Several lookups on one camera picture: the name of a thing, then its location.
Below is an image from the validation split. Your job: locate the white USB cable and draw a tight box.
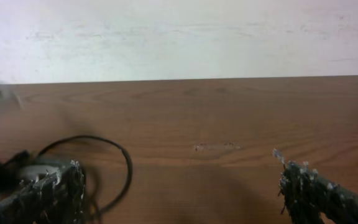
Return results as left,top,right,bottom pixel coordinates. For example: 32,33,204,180
19,164,62,183

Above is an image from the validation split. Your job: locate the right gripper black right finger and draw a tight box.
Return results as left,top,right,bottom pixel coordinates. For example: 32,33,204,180
272,149,358,224

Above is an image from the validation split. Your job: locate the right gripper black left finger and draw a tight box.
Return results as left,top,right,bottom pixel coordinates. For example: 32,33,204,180
0,160,86,224

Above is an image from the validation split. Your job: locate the thick black cable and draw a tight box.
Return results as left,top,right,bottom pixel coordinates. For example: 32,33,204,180
3,134,134,220

